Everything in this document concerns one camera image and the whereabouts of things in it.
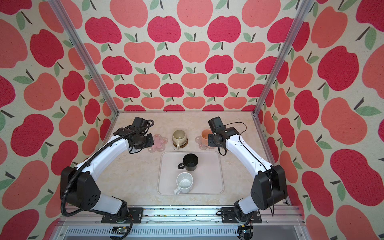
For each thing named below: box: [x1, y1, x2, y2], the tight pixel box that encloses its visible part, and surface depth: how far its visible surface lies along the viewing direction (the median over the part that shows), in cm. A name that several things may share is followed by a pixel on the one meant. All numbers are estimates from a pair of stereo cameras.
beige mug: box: [172, 129, 187, 150], surface depth 97 cm
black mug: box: [177, 153, 199, 172], surface depth 87 cm
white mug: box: [174, 172, 194, 196], surface depth 80 cm
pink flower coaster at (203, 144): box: [195, 136, 216, 150], surface depth 103 cm
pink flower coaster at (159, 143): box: [147, 134, 168, 153], surface depth 103 cm
